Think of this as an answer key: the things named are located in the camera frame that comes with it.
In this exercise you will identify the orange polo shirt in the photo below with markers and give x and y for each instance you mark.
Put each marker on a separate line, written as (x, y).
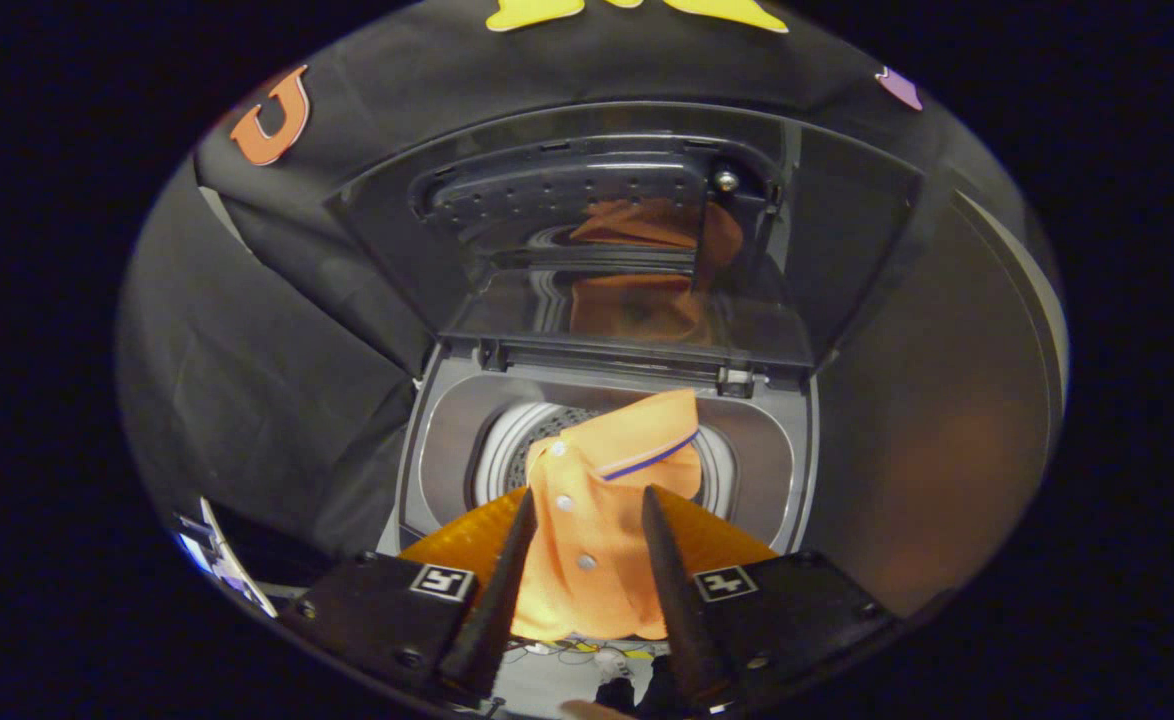
(597, 520)

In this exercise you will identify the dark grey washing machine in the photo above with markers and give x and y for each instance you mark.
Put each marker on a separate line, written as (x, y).
(757, 440)

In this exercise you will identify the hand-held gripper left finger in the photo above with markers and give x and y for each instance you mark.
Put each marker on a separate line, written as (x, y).
(502, 600)

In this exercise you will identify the glass washing machine lid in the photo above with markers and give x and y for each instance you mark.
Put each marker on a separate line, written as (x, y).
(847, 230)

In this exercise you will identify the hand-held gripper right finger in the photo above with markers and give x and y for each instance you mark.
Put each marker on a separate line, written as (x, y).
(677, 600)

